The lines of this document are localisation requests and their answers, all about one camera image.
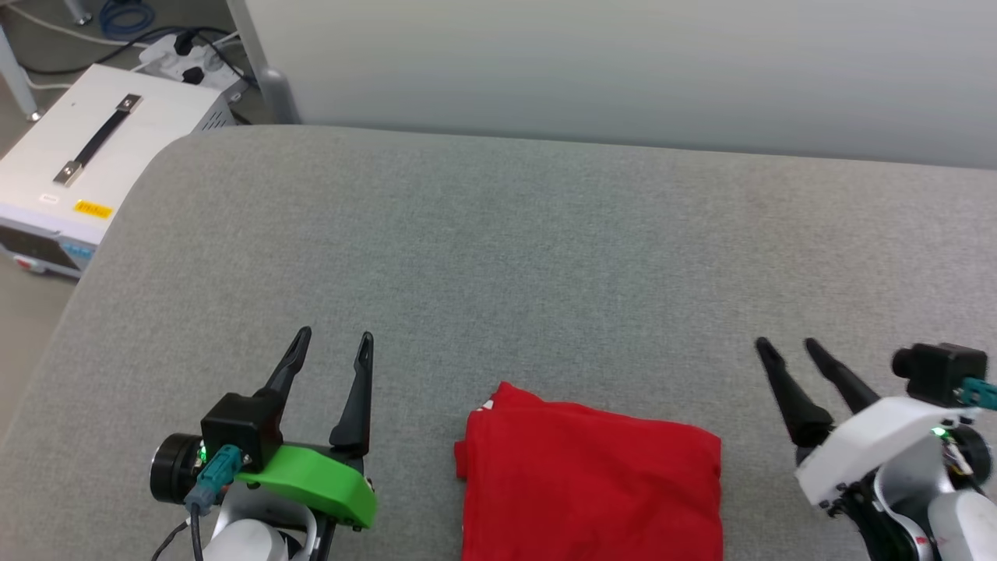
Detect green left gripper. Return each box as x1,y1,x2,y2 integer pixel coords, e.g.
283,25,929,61
150,327,380,531

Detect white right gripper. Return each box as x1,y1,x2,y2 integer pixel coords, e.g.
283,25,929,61
754,337,994,507

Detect red and white garment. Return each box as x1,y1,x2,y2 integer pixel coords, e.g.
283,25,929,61
454,382,724,561

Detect white equipment box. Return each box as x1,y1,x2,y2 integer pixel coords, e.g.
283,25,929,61
0,64,238,280

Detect grey metal table leg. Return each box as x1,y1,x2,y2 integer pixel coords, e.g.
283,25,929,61
226,0,301,125
0,22,44,122

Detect white power strip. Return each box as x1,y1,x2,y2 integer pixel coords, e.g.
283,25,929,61
139,31,247,91

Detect teal cable connector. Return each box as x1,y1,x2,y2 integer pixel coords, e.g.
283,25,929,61
185,446,243,516
961,378,997,411

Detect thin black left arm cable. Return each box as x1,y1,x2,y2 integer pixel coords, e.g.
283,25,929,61
152,503,205,561

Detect black box carry handle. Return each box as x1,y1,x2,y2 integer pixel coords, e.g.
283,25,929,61
53,93,144,188

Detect black floor cables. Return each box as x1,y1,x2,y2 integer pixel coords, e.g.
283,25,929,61
23,26,254,125

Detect blue coiled cable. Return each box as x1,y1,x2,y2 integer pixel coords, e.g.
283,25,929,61
99,0,157,41

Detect white floor cable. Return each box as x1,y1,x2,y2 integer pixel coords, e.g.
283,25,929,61
0,2,150,49

